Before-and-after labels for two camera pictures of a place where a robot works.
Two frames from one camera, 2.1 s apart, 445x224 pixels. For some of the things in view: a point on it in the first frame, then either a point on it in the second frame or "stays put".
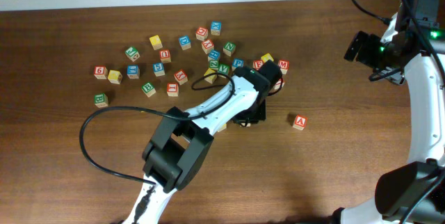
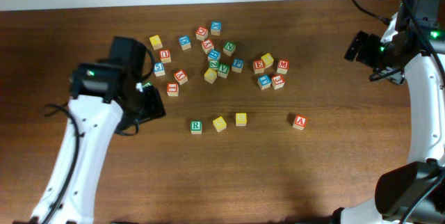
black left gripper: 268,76 -> 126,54
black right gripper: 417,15 stays put
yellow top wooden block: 156,42 stays put
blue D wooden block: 185,42 stays put
